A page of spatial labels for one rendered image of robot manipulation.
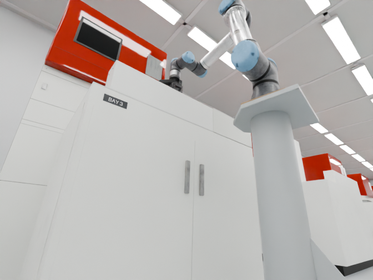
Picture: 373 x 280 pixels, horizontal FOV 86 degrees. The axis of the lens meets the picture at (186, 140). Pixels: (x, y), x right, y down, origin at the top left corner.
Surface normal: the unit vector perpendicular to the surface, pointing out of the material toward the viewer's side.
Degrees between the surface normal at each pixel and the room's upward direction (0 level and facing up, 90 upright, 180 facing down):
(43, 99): 90
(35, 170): 90
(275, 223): 90
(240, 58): 96
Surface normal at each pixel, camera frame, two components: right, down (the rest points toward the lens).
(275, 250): -0.80, -0.25
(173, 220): 0.63, -0.28
